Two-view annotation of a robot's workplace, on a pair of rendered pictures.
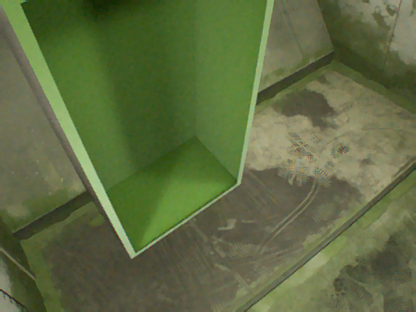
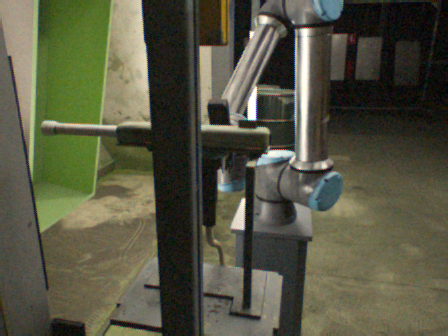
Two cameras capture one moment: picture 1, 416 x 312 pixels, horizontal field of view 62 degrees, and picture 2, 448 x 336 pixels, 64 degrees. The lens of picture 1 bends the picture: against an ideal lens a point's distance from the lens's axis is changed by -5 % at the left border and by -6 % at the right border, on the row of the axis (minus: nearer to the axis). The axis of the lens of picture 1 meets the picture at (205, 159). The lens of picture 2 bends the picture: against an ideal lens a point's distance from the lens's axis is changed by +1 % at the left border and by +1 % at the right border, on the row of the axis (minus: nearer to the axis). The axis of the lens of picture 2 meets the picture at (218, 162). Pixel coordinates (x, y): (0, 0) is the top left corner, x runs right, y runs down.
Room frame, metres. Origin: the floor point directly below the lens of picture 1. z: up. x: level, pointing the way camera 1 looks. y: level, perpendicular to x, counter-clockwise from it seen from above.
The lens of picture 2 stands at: (-0.85, 0.91, 1.28)
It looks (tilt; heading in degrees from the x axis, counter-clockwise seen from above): 17 degrees down; 310
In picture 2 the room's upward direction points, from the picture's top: straight up
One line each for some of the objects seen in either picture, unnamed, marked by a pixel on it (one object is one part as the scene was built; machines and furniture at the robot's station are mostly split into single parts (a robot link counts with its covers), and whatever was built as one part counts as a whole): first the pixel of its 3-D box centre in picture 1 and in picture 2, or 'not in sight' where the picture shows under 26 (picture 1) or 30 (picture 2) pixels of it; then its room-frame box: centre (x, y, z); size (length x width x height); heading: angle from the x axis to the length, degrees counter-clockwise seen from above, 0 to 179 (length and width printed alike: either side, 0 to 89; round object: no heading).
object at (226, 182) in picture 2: not in sight; (230, 169); (-0.23, 0.13, 0.96); 0.12 x 0.09 x 0.12; 168
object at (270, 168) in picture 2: not in sight; (277, 173); (-0.16, -0.26, 0.83); 0.17 x 0.15 x 0.18; 168
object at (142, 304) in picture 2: not in sight; (202, 296); (-0.41, 0.44, 0.78); 0.31 x 0.23 x 0.01; 28
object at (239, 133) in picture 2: not in sight; (152, 169); (-0.28, 0.46, 1.05); 0.49 x 0.05 x 0.23; 28
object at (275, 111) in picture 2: not in sight; (272, 129); (1.34, -2.64, 0.44); 0.59 x 0.58 x 0.89; 133
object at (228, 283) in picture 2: not in sight; (203, 219); (-0.40, 0.42, 0.95); 0.26 x 0.15 x 0.32; 28
